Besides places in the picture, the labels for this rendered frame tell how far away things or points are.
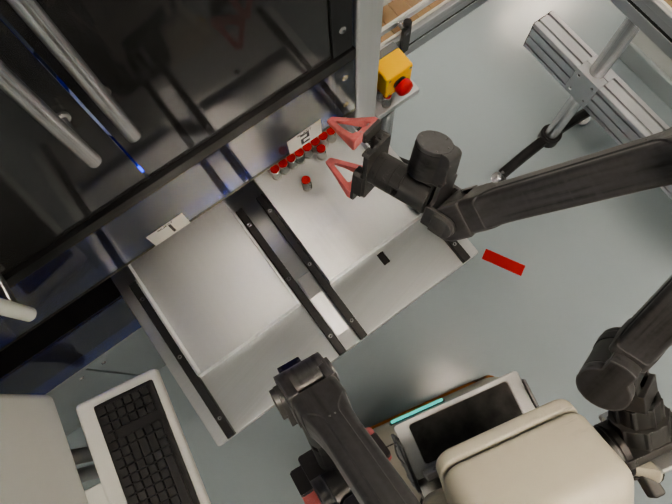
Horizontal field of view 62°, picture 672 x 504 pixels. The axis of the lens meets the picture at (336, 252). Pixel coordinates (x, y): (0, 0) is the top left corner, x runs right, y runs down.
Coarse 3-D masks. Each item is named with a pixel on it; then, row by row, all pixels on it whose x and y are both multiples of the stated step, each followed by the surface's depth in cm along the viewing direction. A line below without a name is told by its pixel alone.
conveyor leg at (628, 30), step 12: (624, 24) 150; (612, 36) 158; (624, 36) 152; (612, 48) 158; (624, 48) 157; (600, 60) 165; (612, 60) 162; (600, 72) 169; (564, 108) 193; (576, 108) 189; (564, 120) 197; (552, 132) 207
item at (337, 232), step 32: (352, 128) 130; (352, 160) 131; (288, 192) 129; (320, 192) 129; (384, 192) 129; (288, 224) 124; (320, 224) 127; (352, 224) 127; (384, 224) 127; (320, 256) 125; (352, 256) 125
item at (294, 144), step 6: (312, 126) 116; (318, 126) 117; (312, 132) 118; (318, 132) 120; (294, 138) 115; (300, 138) 117; (306, 138) 118; (312, 138) 120; (288, 144) 115; (294, 144) 117; (300, 144) 119; (294, 150) 120
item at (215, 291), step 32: (192, 224) 128; (224, 224) 128; (160, 256) 126; (192, 256) 126; (224, 256) 126; (256, 256) 126; (160, 288) 124; (192, 288) 124; (224, 288) 124; (256, 288) 124; (288, 288) 120; (192, 320) 122; (224, 320) 122; (256, 320) 122; (192, 352) 121; (224, 352) 120
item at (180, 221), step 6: (180, 216) 112; (168, 222) 111; (174, 222) 112; (180, 222) 114; (186, 222) 116; (162, 228) 111; (168, 228) 113; (180, 228) 116; (150, 234) 110; (156, 234) 112; (162, 234) 113; (168, 234) 115; (150, 240) 112; (156, 240) 114; (162, 240) 115
